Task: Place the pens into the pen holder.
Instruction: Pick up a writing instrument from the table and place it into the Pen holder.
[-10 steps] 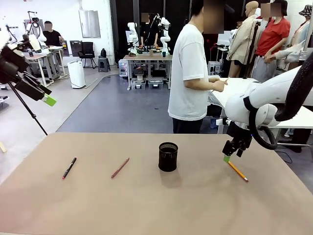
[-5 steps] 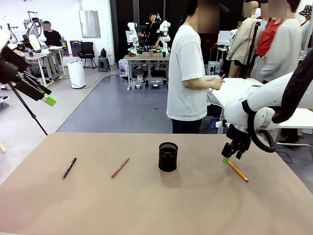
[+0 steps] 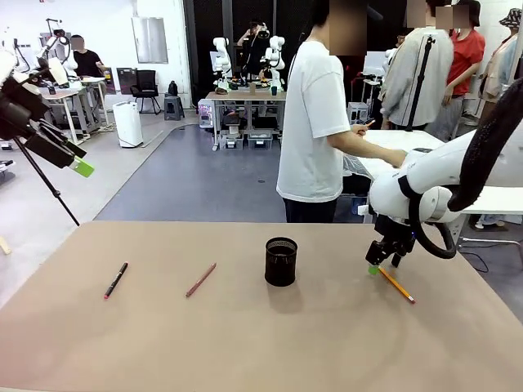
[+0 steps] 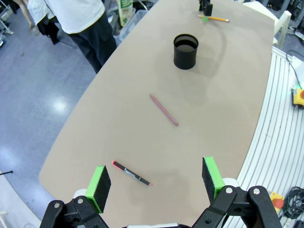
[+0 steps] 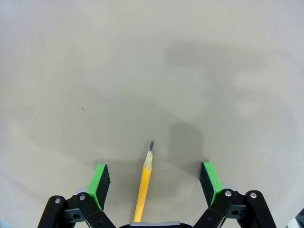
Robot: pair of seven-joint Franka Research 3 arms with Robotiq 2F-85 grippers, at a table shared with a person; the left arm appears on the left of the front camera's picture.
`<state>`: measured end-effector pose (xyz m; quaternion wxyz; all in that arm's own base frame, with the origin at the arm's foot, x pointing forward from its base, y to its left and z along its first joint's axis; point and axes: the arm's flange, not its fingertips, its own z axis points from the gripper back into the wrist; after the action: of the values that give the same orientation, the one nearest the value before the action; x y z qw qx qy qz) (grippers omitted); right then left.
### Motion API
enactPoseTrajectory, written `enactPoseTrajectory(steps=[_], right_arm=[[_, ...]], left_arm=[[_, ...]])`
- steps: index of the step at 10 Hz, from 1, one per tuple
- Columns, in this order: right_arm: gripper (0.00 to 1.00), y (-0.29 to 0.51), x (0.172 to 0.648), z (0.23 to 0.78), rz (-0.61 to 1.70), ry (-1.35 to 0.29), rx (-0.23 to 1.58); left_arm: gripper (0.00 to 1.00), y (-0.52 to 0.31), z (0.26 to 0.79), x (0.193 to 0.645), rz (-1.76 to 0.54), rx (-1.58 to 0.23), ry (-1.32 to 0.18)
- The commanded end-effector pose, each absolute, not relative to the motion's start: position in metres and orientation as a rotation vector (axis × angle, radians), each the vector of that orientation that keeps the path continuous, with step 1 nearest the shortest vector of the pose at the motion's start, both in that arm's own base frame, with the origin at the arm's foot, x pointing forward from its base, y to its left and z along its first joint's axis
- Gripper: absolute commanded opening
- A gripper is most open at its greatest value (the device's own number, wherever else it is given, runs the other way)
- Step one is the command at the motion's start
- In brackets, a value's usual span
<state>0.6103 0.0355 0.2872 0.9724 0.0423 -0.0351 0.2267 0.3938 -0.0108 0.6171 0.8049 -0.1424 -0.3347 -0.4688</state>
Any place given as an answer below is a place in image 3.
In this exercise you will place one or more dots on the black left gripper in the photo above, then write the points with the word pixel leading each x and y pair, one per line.
pixel 18 110

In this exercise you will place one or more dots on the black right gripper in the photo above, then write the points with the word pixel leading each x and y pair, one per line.
pixel 394 239

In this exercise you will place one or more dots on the yellow pencil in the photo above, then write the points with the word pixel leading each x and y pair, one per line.
pixel 397 284

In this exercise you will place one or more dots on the pink pencil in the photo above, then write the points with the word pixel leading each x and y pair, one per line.
pixel 201 279

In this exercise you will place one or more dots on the person's right forearm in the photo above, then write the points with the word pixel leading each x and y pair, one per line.
pixel 363 149

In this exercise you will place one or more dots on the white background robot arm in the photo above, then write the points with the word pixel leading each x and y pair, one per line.
pixel 220 57
pixel 274 57

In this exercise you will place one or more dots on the black mesh pen holder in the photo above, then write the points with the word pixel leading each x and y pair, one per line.
pixel 281 263

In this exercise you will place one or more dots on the black pen with red cap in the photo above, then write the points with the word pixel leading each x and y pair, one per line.
pixel 116 280

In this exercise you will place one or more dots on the person's right hand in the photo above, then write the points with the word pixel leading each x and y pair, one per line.
pixel 397 157

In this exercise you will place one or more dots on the person's left hand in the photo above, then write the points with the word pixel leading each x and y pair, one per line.
pixel 360 130

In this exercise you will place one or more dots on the black tripod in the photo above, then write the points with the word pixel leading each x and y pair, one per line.
pixel 45 181

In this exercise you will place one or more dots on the white air purifier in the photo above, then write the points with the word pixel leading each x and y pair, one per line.
pixel 127 124

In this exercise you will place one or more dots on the seated person in black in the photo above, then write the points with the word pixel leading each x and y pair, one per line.
pixel 86 61

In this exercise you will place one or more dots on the grey cloth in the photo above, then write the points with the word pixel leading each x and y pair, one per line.
pixel 356 165

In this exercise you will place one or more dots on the black office chair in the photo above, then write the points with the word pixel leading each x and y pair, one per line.
pixel 146 87

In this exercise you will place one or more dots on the wooden block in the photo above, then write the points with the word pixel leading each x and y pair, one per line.
pixel 5 246

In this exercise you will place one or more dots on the white work table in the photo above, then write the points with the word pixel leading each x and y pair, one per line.
pixel 392 141

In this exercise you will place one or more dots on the grey plastic stool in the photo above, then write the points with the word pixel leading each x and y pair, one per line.
pixel 174 107

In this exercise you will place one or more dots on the black bag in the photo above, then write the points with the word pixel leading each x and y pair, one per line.
pixel 173 87

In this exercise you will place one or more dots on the white computer case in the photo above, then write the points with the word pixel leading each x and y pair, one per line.
pixel 358 113

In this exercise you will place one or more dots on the person in white t-shirt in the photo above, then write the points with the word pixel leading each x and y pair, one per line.
pixel 310 122

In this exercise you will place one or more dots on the grey storage box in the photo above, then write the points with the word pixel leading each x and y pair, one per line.
pixel 260 141
pixel 231 141

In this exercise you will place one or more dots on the mannequin in light jacket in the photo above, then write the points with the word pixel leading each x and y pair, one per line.
pixel 408 77

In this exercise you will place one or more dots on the wooden background robot table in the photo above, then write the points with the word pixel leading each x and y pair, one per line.
pixel 245 97

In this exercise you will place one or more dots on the person in red shirt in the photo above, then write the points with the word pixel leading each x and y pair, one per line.
pixel 466 53

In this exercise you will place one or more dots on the person with black headset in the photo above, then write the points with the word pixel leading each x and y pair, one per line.
pixel 253 41

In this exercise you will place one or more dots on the mannequin with bucket hat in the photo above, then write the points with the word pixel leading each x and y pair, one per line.
pixel 504 61

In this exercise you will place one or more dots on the silver wall panel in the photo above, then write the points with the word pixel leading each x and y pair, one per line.
pixel 150 40

